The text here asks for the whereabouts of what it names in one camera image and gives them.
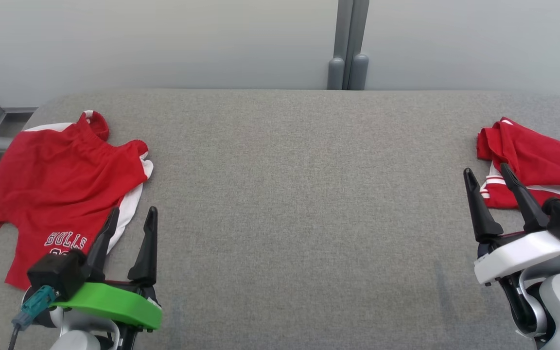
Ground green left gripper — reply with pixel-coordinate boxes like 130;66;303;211
49;206;163;333

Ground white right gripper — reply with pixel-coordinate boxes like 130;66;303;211
463;163;560;286

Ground red Bulls 23 jersey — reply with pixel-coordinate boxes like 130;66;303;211
476;116;560;210

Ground red Bulls 23 shorts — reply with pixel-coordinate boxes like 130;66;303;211
0;110;155;291

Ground black cable teal connector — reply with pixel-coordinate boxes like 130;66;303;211
8;285;60;350

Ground grey partition post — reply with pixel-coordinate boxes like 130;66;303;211
327;0;370;91

